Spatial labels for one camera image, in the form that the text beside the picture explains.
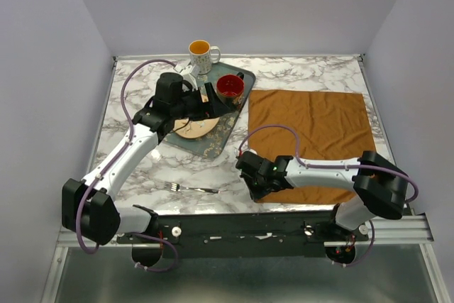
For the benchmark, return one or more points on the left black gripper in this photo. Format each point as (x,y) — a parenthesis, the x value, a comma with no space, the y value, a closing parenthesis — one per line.
(213,108)

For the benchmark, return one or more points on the silver fork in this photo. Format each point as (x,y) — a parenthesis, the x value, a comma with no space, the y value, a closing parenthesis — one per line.
(176,187)

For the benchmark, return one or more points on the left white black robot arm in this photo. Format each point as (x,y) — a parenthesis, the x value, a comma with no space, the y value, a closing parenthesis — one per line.
(88,205)

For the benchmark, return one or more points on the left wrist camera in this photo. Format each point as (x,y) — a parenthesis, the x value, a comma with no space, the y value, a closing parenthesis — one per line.
(189,73)

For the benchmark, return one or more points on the red black mug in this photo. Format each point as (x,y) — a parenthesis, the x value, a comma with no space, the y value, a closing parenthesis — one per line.
(230,89)

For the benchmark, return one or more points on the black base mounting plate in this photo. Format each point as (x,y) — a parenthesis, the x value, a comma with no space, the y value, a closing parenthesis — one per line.
(294,233)

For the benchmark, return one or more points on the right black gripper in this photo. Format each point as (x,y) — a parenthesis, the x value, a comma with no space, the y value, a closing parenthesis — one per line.
(256,194)

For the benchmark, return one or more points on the brown cloth napkin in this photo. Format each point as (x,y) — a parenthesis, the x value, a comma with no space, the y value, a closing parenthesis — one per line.
(317,125)

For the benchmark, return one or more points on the white mug yellow inside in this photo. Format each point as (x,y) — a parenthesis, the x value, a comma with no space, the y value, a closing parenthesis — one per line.
(203,55)

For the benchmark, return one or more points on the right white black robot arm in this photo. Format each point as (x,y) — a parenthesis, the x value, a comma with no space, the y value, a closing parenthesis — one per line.
(379,187)

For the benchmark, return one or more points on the aluminium frame rail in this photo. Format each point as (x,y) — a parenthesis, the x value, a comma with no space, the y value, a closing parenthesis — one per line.
(408,230)

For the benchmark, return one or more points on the green floral tray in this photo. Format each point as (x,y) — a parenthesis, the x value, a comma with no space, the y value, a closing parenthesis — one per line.
(212,144)

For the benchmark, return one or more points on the peach floral plate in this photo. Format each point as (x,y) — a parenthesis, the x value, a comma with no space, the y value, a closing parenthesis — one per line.
(194,129)

